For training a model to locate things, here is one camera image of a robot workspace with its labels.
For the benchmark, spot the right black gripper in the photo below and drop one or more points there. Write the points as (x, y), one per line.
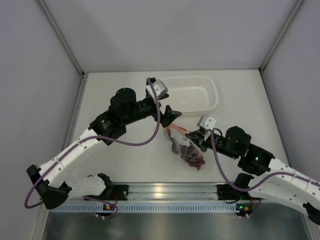
(200, 139)

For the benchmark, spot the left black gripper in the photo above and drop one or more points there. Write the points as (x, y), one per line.
(169, 116)

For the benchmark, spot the clear zip top bag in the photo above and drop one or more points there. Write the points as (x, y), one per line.
(177, 133)

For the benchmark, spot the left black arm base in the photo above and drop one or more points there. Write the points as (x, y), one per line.
(119, 193)

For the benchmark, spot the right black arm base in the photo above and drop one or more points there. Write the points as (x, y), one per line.
(226, 193)

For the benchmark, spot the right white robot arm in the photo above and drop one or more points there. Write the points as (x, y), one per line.
(263, 175)

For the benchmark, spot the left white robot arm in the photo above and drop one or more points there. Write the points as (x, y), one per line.
(51, 180)

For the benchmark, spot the fake purple grapes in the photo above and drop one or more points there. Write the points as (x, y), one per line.
(192, 157)

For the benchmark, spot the fake black food piece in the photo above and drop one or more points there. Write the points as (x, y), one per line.
(175, 148)

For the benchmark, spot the white perforated plastic basket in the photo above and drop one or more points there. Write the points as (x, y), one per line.
(192, 95)

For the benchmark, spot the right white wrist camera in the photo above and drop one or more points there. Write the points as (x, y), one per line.
(206, 122)

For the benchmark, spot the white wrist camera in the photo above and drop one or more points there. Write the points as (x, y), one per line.
(161, 91)
(206, 122)

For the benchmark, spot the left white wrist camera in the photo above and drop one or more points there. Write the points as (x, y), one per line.
(161, 91)

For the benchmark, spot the aluminium mounting rail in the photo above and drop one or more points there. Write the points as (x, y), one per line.
(161, 192)

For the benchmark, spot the grey slotted cable duct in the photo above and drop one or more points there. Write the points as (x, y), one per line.
(135, 207)

